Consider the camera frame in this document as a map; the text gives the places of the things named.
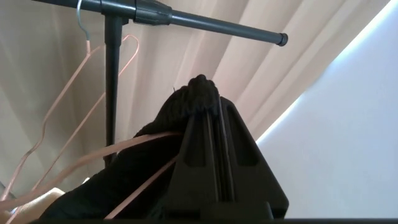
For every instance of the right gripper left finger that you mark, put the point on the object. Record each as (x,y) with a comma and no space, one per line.
(186,186)

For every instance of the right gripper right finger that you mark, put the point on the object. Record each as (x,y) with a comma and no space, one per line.
(255,186)

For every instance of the black garment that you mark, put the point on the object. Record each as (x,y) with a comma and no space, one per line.
(124,177)

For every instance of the pink clothes hanger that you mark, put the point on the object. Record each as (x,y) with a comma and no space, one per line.
(66,87)
(93,155)

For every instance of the black clothes rack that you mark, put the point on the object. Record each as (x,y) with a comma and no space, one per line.
(217,26)

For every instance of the beige curtain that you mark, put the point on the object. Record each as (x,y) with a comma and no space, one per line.
(217,62)

